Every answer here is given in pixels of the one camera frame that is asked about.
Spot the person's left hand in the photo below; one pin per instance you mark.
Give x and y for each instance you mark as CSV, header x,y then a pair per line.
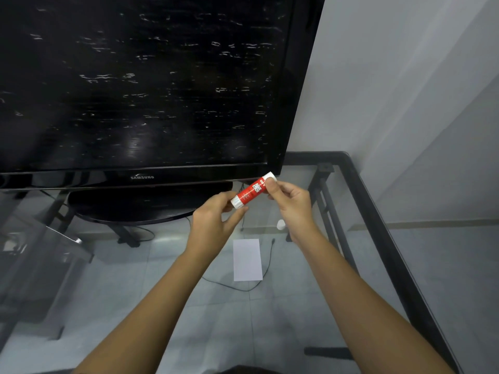
x,y
206,225

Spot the person's right hand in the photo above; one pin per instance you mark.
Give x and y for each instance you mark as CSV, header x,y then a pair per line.
x,y
296,212

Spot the person's right thumb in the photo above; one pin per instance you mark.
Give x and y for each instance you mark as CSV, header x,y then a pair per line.
x,y
273,192

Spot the person's left thumb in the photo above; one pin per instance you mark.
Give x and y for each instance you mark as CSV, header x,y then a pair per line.
x,y
236,218

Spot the red glue stick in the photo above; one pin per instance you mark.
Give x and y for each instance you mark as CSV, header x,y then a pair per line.
x,y
246,194

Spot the person's left forearm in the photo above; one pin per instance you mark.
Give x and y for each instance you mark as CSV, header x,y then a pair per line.
x,y
156,319

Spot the person's right forearm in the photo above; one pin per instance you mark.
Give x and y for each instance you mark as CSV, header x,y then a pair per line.
x,y
362,307

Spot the white glue stick cap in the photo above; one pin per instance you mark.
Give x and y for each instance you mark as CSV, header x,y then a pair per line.
x,y
281,225

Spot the white paper sheet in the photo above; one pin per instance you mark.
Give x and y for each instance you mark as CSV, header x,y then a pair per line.
x,y
248,260

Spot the black flat screen television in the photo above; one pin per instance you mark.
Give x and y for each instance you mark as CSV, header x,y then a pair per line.
x,y
148,93

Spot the glass lower shelf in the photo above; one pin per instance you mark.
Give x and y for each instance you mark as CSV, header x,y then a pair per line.
x,y
35,260

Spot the black metal table frame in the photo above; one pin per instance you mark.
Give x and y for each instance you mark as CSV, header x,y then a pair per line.
x,y
366,190

